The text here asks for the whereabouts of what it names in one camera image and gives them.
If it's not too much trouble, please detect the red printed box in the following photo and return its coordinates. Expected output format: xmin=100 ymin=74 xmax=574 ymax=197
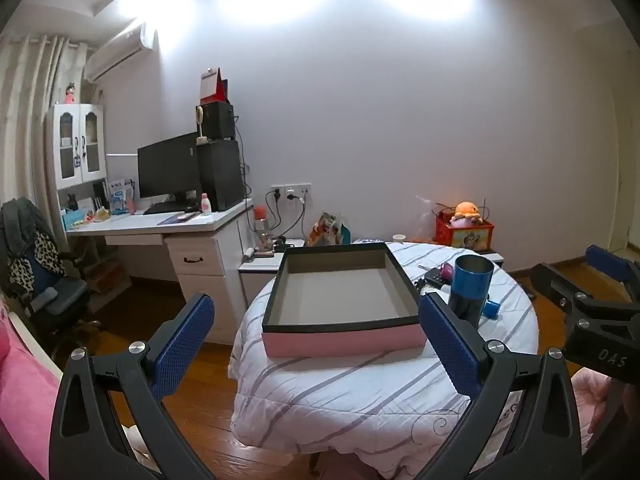
xmin=434 ymin=210 xmax=496 ymax=253

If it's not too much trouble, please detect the white desk with drawers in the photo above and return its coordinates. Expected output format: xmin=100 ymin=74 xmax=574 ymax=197
xmin=65 ymin=199 xmax=253 ymax=346

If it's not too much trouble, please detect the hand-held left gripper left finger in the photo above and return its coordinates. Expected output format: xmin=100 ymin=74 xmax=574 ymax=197
xmin=50 ymin=292 xmax=216 ymax=480

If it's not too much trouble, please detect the black computer monitor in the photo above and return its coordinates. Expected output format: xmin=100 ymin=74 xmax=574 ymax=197
xmin=137 ymin=132 xmax=201 ymax=206

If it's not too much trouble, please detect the orange plush toy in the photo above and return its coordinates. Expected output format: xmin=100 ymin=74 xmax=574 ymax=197
xmin=449 ymin=201 xmax=485 ymax=226

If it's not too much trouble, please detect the red desk calendar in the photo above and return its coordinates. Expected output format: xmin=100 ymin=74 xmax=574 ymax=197
xmin=199 ymin=67 xmax=229 ymax=103

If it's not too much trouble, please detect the dark jacket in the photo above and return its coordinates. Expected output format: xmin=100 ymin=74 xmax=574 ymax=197
xmin=0 ymin=197 xmax=56 ymax=261

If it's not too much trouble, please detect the white nightstand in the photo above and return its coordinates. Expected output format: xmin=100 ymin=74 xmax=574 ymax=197
xmin=238 ymin=237 xmax=306 ymax=311

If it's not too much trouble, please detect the pink box with black rim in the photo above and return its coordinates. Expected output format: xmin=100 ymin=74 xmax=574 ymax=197
xmin=261 ymin=241 xmax=427 ymax=359

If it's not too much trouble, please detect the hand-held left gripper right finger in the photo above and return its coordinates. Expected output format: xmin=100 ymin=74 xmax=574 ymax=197
xmin=417 ymin=292 xmax=586 ymax=480

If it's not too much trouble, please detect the leopard print cloth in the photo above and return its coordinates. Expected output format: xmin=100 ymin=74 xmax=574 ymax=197
xmin=7 ymin=235 xmax=63 ymax=301

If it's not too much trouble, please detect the white bed frame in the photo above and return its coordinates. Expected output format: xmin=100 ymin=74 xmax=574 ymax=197
xmin=2 ymin=307 xmax=66 ymax=378

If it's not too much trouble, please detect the white curtain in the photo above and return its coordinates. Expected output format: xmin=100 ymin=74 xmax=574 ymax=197
xmin=0 ymin=35 xmax=96 ymax=211

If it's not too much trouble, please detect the colourful snack bag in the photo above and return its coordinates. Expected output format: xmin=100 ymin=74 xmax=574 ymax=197
xmin=306 ymin=211 xmax=353 ymax=247

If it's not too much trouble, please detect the pink blanket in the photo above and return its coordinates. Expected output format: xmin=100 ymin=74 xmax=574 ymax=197
xmin=0 ymin=305 xmax=66 ymax=480

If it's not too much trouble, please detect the black keyboard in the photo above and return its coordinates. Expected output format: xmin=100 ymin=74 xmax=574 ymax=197
xmin=143 ymin=202 xmax=198 ymax=216

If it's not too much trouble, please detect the clear plastic bag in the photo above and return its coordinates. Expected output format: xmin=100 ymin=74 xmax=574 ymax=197
xmin=415 ymin=194 xmax=451 ymax=241

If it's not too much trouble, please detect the clear bottle with red cap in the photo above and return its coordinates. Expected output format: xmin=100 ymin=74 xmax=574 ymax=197
xmin=252 ymin=205 xmax=273 ymax=251

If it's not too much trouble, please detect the white wall socket panel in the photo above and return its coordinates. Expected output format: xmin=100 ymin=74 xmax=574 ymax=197
xmin=271 ymin=184 xmax=312 ymax=201

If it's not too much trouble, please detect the white air conditioner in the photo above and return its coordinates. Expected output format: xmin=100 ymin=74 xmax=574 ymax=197
xmin=84 ymin=22 xmax=156 ymax=81

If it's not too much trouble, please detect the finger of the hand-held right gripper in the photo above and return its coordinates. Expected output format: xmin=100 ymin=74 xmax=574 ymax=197
xmin=531 ymin=262 xmax=593 ymax=321
xmin=585 ymin=245 xmax=640 ymax=286

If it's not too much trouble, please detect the black power cable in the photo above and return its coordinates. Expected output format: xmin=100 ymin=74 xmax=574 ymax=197
xmin=265 ymin=190 xmax=307 ymax=241

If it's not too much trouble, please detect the grey remote control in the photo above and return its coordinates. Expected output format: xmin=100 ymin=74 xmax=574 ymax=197
xmin=422 ymin=268 xmax=451 ymax=291

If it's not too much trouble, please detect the black office chair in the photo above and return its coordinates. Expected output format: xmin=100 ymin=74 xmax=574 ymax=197
xmin=0 ymin=197 xmax=101 ymax=351

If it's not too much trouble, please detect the white glass-door cabinet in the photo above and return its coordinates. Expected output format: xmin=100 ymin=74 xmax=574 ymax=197
xmin=45 ymin=103 xmax=108 ymax=191

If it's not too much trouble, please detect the blue metal cup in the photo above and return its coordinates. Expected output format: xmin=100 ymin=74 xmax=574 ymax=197
xmin=447 ymin=254 xmax=495 ymax=326

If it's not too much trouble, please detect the blue and white box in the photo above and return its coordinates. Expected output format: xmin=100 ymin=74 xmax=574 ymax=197
xmin=111 ymin=178 xmax=136 ymax=216

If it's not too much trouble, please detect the black speaker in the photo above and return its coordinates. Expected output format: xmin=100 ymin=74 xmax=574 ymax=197
xmin=202 ymin=101 xmax=236 ymax=142

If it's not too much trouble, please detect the person's right hand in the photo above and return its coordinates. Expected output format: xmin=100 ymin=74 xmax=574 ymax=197
xmin=587 ymin=377 xmax=626 ymax=436

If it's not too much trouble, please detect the black computer tower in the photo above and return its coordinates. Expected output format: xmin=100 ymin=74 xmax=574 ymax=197
xmin=196 ymin=139 xmax=244 ymax=212

